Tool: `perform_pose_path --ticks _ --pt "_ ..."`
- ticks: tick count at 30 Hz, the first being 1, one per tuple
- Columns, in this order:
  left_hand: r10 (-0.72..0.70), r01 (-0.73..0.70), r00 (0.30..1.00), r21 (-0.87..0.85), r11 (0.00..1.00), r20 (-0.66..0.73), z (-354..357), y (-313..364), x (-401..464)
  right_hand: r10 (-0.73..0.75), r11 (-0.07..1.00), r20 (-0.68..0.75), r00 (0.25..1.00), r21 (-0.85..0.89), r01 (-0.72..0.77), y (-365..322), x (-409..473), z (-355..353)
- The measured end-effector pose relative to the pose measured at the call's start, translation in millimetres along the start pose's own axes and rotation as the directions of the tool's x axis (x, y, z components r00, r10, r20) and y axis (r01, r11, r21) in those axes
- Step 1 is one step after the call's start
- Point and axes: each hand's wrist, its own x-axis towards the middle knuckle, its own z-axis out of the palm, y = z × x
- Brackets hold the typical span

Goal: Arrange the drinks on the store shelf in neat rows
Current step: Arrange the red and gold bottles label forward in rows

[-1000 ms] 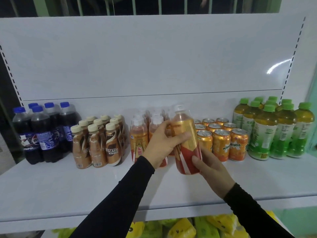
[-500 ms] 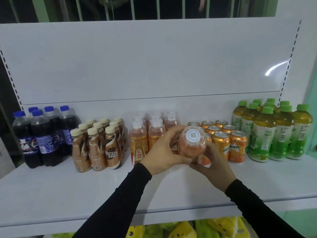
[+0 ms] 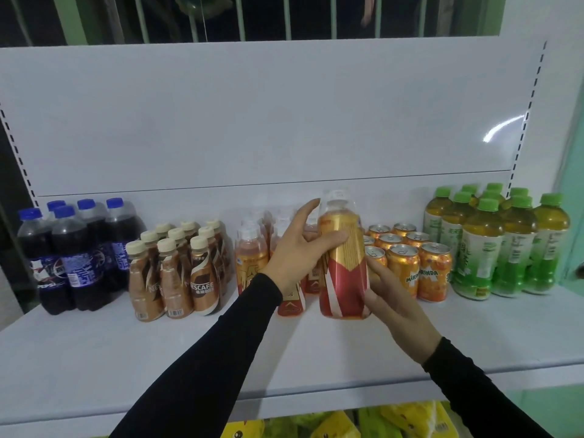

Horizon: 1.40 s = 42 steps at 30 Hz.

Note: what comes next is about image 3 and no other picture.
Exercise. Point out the group of orange soda cans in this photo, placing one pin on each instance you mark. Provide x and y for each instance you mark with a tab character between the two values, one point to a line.
433	273

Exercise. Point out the green window frame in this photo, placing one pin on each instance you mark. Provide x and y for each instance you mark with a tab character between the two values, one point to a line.
68	18

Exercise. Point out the group of green tea bottles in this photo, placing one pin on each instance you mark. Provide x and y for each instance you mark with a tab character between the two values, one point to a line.
479	250

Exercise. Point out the person's right hand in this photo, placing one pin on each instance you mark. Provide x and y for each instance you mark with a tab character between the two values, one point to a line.
404	312

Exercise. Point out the person's right forearm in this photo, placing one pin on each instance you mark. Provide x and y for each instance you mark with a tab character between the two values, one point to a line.
474	396

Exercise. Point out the group of orange tea bottles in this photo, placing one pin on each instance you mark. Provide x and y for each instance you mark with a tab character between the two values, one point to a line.
251	257

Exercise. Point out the green snack packet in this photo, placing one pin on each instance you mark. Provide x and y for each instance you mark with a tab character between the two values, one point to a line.
287	428

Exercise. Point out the cola bottle blue cap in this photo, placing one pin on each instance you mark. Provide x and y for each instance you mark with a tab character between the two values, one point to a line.
89	212
55	206
122	232
45	278
82	269

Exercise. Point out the person's left forearm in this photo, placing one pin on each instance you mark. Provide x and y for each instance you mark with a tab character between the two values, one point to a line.
214	360

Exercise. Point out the person's right thumb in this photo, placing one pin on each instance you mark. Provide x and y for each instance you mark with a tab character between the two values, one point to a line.
377	274

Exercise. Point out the yellow snack packet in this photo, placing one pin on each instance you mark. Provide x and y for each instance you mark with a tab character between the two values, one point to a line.
335	426
408	417
242	429

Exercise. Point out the group of brown coffee bottles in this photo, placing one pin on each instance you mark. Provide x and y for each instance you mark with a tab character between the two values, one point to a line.
173	273

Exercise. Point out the red gold drink bottle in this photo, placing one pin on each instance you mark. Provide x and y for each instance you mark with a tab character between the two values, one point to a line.
344	278

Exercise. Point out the person's left thumb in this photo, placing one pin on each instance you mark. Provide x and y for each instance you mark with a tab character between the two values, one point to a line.
336	239

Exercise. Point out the white window bars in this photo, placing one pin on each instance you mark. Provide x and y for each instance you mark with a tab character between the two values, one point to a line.
287	15

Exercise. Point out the person's left hand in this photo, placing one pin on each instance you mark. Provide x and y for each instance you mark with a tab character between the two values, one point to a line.
287	257

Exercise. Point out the white metal shelf unit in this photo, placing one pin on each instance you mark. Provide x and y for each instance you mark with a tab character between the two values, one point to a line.
273	113

